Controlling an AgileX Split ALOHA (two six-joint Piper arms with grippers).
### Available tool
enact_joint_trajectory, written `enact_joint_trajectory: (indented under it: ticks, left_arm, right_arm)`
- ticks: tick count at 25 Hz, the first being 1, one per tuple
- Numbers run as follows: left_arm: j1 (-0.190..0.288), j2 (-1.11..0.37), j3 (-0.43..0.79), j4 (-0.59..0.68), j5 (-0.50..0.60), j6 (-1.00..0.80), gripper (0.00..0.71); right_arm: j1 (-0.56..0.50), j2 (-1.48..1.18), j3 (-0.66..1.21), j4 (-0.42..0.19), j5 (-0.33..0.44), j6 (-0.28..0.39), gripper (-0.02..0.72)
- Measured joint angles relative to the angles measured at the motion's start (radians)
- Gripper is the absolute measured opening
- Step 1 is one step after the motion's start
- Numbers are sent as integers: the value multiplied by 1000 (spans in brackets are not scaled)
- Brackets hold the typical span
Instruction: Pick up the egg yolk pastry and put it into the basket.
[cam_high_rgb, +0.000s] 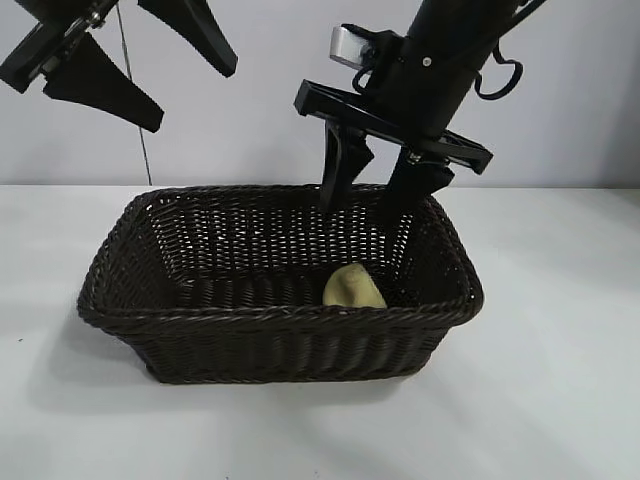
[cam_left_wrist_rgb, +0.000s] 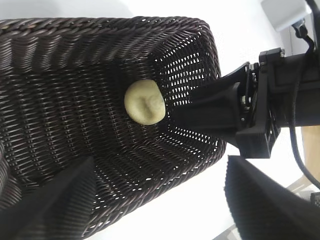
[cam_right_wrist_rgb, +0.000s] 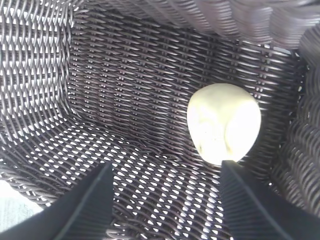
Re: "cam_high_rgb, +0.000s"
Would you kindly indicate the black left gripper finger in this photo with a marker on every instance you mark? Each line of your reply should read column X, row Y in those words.
column 100, row 90
column 195, row 25

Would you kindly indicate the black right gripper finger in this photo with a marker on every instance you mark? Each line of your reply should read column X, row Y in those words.
column 412, row 185
column 340, row 165

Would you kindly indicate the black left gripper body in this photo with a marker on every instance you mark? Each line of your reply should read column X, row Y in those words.
column 30, row 60

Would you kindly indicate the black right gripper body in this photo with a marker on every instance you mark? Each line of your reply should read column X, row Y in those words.
column 425, row 95

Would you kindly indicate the pale yellow egg yolk pastry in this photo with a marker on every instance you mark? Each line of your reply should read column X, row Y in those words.
column 350, row 290

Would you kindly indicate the dark brown wicker basket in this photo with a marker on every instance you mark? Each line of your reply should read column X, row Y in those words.
column 275, row 340

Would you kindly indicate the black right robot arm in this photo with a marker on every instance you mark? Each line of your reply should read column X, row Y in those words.
column 465, row 22

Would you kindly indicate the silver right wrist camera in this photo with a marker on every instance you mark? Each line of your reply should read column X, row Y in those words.
column 347, row 45

